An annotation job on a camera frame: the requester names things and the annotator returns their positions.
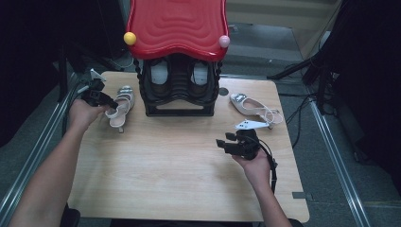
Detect grey tape strip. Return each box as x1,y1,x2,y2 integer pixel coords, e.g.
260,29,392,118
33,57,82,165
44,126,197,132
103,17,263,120
291,191,315,201

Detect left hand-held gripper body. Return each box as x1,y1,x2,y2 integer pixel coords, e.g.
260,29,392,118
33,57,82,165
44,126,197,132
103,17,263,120
80,67,108,107

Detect black upright stand post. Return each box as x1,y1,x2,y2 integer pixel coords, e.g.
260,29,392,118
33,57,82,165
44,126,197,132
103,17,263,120
56,44,69,103

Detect red and black shoe rack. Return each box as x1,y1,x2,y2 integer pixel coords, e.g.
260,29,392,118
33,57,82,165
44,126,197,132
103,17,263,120
126,0,232,119

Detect black leather shoe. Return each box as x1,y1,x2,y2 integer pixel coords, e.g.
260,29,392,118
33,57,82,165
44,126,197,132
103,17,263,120
147,58,173,98
188,59,218,98

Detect black stand legs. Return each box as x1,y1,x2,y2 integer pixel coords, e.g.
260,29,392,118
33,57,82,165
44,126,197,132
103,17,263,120
266,46,339,115

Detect white strappy sandal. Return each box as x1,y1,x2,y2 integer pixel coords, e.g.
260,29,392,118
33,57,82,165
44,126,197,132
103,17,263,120
104,84,136,134
229,93,285,130

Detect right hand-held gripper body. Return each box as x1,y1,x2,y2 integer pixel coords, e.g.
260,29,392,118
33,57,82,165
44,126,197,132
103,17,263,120
231,118,271,162

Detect metal floor rail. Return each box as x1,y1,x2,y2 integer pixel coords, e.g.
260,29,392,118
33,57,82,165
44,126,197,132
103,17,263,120
0,71,80,223
307,99,373,227

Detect black floor cables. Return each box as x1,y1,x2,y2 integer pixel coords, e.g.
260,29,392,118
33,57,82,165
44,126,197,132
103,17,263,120
277,93,320,149

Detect pink ball knob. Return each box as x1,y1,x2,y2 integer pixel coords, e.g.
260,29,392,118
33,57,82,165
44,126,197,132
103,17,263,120
218,34,232,49

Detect person's left hand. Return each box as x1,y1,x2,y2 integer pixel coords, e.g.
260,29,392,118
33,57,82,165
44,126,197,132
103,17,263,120
68,98,111,131

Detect left hand-held gripper cable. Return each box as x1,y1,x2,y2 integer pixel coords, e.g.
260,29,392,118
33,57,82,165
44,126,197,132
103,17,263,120
61,80,93,135

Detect yellow ball knob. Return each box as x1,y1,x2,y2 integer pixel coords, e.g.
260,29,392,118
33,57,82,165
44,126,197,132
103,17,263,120
122,31,138,46

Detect dark curtain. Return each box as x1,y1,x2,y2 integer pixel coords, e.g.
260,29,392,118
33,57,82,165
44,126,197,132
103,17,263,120
327,0,401,191
0,0,128,148

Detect hand-held gripper cable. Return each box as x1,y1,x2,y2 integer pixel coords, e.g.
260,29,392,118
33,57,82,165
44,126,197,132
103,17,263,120
251,134,279,194
61,80,93,135

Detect right hand-held gripper cable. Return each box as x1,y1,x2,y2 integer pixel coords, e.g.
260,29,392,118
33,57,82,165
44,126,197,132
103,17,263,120
251,134,279,194

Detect person's right hand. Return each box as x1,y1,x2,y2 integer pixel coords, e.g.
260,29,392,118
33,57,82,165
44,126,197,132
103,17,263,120
232,148,272,191

